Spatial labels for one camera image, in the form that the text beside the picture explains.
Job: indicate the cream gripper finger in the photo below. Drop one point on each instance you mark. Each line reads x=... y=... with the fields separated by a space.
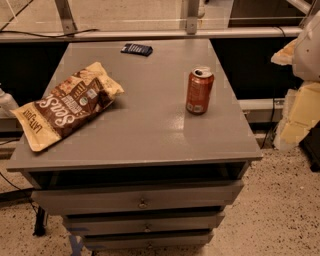
x=285 y=55
x=301 y=112

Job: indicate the red coke can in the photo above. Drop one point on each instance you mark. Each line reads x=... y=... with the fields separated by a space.
x=199 y=88

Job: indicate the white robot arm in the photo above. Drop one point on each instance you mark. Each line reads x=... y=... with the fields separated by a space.
x=306 y=58

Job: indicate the blue rxbar blueberry bar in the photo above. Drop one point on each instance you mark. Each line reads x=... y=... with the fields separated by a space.
x=137 y=49

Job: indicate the grey drawer cabinet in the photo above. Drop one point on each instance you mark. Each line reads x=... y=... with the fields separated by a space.
x=147 y=136

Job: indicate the bottom grey drawer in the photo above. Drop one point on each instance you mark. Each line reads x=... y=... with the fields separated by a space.
x=149 y=240

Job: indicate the grey drawer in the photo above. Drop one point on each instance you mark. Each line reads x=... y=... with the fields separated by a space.
x=138 y=198
x=146 y=223
x=149 y=240

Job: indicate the brown chips bag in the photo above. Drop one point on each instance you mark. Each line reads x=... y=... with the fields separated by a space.
x=68 y=106

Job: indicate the top grey drawer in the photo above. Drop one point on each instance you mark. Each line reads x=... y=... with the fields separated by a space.
x=138 y=198

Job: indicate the middle grey drawer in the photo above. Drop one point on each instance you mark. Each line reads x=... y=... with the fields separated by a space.
x=146 y=223

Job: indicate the clear plastic bottle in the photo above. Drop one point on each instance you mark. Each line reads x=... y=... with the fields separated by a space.
x=7 y=103

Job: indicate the grey metal rail frame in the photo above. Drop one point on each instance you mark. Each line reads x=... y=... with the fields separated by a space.
x=117 y=20

